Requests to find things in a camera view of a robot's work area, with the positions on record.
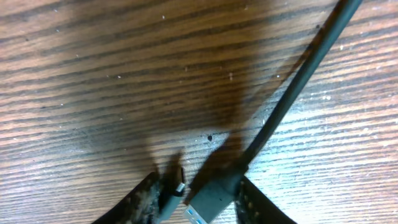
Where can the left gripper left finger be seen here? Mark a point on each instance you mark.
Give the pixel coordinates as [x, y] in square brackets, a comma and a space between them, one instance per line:
[139, 206]

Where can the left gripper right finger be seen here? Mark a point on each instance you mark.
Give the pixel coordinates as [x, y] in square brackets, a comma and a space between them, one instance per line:
[253, 207]

